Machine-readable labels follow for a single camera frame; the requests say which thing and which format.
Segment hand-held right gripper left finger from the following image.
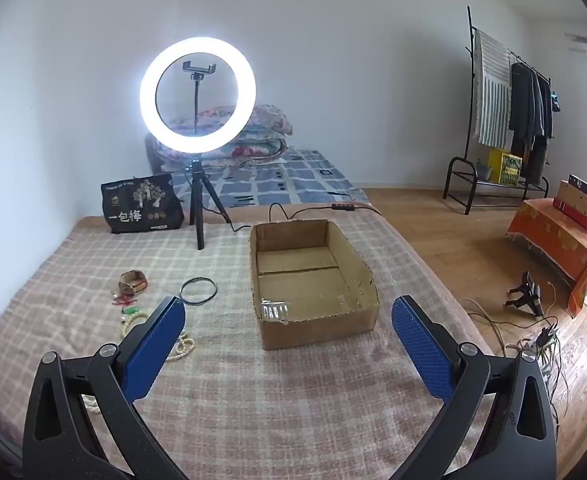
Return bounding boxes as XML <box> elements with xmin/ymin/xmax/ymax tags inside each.
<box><xmin>22</xmin><ymin>296</ymin><xmax>187</xmax><ymax>480</ymax></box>

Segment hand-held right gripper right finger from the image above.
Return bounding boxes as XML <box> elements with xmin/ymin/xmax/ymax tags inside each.
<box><xmin>391</xmin><ymin>295</ymin><xmax>559</xmax><ymax>480</ymax></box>

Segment white pearl necklace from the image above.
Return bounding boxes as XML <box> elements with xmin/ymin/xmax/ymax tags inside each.
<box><xmin>81</xmin><ymin>332</ymin><xmax>195</xmax><ymax>416</ymax></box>

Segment brown cardboard box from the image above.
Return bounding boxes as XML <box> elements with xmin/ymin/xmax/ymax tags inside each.
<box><xmin>250</xmin><ymin>219</ymin><xmax>380</xmax><ymax>351</ymax></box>

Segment dark thin bangle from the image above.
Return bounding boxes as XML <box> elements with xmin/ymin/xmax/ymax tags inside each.
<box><xmin>180</xmin><ymin>277</ymin><xmax>219</xmax><ymax>306</ymax></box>

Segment pink plaid blanket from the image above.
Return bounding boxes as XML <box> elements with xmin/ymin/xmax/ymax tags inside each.
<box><xmin>0</xmin><ymin>210</ymin><xmax>494</xmax><ymax>480</ymax></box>

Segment small black floor tripod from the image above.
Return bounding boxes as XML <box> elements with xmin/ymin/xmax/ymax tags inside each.
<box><xmin>504</xmin><ymin>271</ymin><xmax>545</xmax><ymax>318</ymax></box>

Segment black printed bag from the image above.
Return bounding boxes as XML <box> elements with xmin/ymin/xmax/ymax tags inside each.
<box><xmin>100</xmin><ymin>174</ymin><xmax>185</xmax><ymax>235</ymax></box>

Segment orange covered table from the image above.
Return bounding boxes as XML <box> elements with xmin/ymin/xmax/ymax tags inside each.
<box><xmin>506</xmin><ymin>198</ymin><xmax>587</xmax><ymax>318</ymax></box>

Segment yellow box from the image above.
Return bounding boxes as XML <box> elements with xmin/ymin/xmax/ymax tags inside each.
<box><xmin>487</xmin><ymin>148</ymin><xmax>523</xmax><ymax>186</ymax></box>

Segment red flat box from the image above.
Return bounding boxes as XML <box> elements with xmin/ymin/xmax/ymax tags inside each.
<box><xmin>553</xmin><ymin>197</ymin><xmax>587</xmax><ymax>233</ymax></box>

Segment blue patterned bed sheet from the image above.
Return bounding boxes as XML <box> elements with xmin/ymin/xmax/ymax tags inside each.
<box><xmin>166</xmin><ymin>147</ymin><xmax>374</xmax><ymax>209</ymax></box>

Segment tan wooden box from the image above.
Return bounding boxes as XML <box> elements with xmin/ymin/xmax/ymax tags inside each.
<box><xmin>557</xmin><ymin>174</ymin><xmax>587</xmax><ymax>226</ymax></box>

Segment folded floral quilt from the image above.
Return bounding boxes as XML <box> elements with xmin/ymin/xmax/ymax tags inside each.
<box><xmin>152</xmin><ymin>130</ymin><xmax>288</xmax><ymax>166</ymax></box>

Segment striped hanging cloth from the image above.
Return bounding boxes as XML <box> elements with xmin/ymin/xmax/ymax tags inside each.
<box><xmin>473</xmin><ymin>29</ymin><xmax>513</xmax><ymax>147</ymax></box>

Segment floral pillow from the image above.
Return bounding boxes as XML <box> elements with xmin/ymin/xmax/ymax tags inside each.
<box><xmin>171</xmin><ymin>104</ymin><xmax>294</xmax><ymax>137</ymax></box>

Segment dark hanging clothes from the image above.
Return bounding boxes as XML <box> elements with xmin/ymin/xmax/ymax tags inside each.
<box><xmin>508</xmin><ymin>62</ymin><xmax>554</xmax><ymax>186</ymax></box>

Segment black clothes rack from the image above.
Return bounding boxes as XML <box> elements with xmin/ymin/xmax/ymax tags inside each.
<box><xmin>442</xmin><ymin>6</ymin><xmax>557</xmax><ymax>216</ymax></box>

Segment black phone holder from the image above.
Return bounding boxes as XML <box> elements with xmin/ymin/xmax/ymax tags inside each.
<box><xmin>182</xmin><ymin>61</ymin><xmax>217</xmax><ymax>136</ymax></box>

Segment cream and green bead bracelet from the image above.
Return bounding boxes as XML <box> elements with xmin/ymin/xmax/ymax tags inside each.
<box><xmin>118</xmin><ymin>306</ymin><xmax>149</xmax><ymax>341</ymax></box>

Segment brown strap wristwatch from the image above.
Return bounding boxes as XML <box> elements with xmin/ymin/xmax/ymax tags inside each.
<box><xmin>118</xmin><ymin>270</ymin><xmax>148</xmax><ymax>295</ymax></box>

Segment power strip with cables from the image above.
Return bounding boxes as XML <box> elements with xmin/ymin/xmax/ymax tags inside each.
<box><xmin>461</xmin><ymin>280</ymin><xmax>574</xmax><ymax>421</ymax></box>

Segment black ring light cable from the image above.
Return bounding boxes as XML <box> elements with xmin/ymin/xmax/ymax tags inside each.
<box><xmin>186</xmin><ymin>162</ymin><xmax>383</xmax><ymax>233</ymax></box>

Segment white ring light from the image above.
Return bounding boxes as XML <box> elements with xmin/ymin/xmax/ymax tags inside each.
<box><xmin>140</xmin><ymin>36</ymin><xmax>257</xmax><ymax>153</ymax></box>

